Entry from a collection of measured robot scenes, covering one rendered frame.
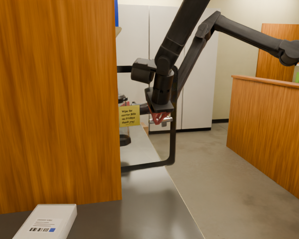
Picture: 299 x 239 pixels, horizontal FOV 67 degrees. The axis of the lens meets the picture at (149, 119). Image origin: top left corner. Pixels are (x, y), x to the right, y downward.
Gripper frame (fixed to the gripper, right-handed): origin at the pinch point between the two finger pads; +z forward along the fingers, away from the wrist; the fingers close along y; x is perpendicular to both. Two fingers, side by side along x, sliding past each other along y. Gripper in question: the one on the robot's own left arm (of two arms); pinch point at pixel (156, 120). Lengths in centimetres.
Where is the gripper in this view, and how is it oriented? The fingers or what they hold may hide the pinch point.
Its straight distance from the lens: 80.7
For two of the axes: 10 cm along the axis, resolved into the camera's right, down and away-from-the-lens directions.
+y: 2.7, 6.4, -7.2
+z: -1.1, 7.6, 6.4
